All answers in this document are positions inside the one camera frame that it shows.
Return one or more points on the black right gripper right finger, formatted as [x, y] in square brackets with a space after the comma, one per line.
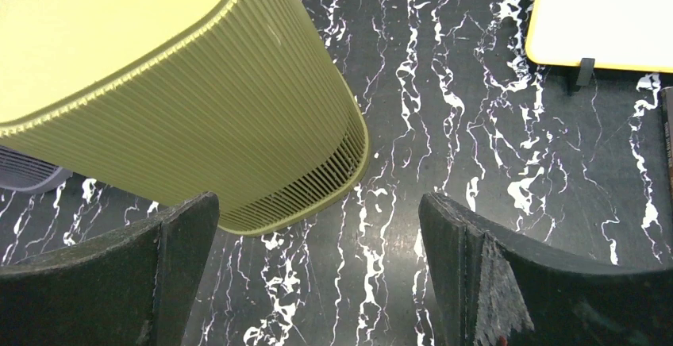
[494, 286]

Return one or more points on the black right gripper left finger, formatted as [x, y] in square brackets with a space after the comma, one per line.
[134, 285]

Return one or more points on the grey slatted bin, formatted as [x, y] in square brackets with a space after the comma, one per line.
[26, 174]

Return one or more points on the olive green slatted bin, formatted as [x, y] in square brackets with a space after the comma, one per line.
[169, 98]

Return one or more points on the yellow framed whiteboard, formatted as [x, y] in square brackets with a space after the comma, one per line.
[584, 35]

